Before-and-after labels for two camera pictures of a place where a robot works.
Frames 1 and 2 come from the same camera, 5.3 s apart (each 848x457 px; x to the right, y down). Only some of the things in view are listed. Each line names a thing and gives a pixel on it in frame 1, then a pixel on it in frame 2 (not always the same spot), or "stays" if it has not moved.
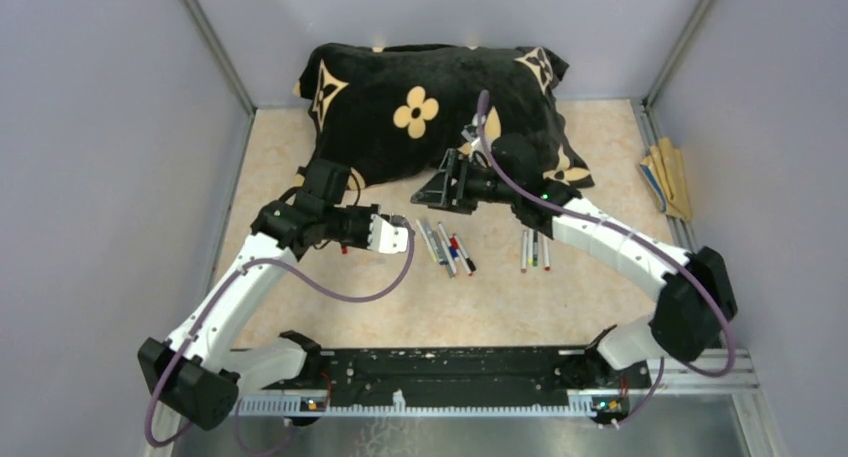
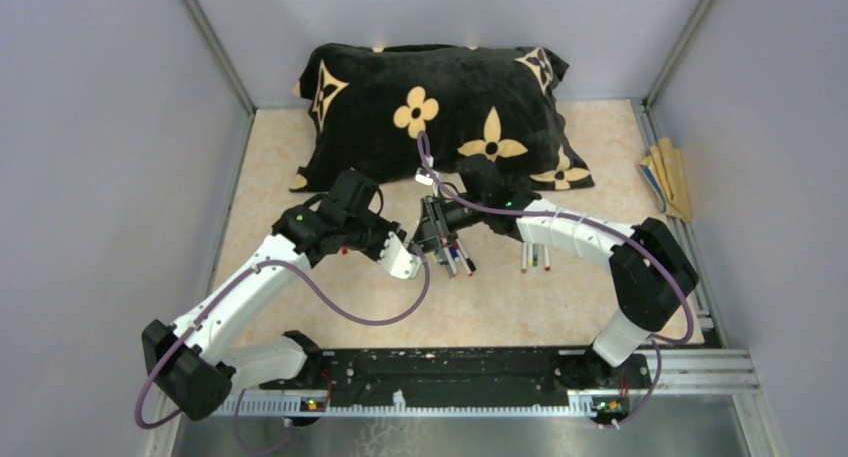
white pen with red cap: [454, 242] stays
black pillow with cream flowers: [392, 112] stays
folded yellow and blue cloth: [664, 167] stays
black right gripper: [441, 192] to [434, 226]
